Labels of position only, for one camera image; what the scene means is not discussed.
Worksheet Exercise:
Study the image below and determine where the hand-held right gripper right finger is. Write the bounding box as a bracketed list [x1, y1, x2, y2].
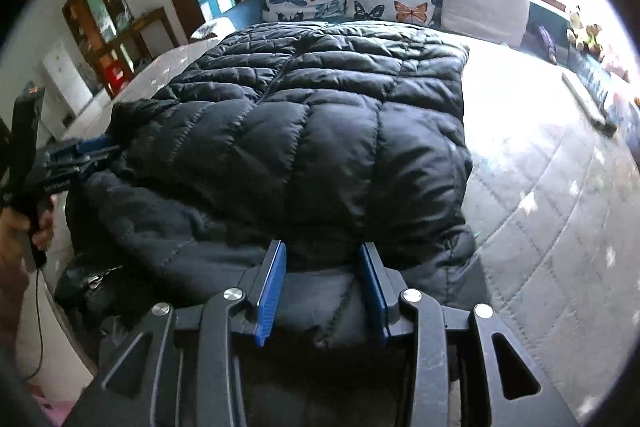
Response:
[358, 241, 581, 427]

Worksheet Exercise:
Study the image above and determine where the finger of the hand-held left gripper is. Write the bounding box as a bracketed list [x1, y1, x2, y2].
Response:
[46, 134, 123, 160]
[45, 155, 113, 182]

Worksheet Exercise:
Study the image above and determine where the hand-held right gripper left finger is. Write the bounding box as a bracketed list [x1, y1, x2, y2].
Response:
[65, 239, 288, 427]

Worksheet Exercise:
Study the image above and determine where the black puffer jacket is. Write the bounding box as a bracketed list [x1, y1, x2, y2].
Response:
[52, 21, 490, 375]

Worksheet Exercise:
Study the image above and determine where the person's left forearm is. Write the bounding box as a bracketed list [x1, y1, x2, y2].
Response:
[0, 257, 33, 348]

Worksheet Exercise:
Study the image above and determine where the person's left hand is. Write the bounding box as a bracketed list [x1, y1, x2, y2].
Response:
[0, 206, 56, 268]

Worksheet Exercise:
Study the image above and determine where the red plastic stool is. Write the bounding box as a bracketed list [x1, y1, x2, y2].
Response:
[102, 59, 126, 98]

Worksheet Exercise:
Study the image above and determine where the white refrigerator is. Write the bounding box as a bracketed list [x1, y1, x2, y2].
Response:
[41, 39, 96, 118]

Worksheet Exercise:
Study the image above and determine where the wooden display cabinet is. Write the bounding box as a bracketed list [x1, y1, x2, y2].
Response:
[62, 0, 135, 72]

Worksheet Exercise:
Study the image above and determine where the wooden desk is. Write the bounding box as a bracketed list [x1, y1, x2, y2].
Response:
[100, 7, 178, 72]

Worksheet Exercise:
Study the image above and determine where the white pillow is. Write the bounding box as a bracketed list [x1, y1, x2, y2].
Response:
[190, 17, 236, 42]

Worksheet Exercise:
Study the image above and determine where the pink cloth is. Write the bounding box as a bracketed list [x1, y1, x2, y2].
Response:
[30, 382, 76, 427]

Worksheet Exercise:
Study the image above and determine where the white long flat device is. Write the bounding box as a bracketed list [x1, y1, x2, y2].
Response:
[561, 71, 618, 138]

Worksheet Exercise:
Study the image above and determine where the purple cloth item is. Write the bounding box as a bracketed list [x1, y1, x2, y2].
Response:
[536, 24, 558, 65]

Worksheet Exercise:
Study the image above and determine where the white cushion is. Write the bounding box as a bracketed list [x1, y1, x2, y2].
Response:
[441, 0, 531, 48]

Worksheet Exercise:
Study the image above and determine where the pink plush toy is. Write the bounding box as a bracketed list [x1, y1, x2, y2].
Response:
[602, 49, 631, 80]

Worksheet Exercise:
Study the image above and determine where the panda plush toy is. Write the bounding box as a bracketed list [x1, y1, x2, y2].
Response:
[566, 4, 586, 45]

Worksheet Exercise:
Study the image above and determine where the brown bear plush toy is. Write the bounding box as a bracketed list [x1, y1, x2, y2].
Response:
[580, 24, 603, 55]

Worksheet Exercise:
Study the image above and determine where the black cable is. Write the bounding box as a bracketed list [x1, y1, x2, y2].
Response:
[22, 267, 46, 380]

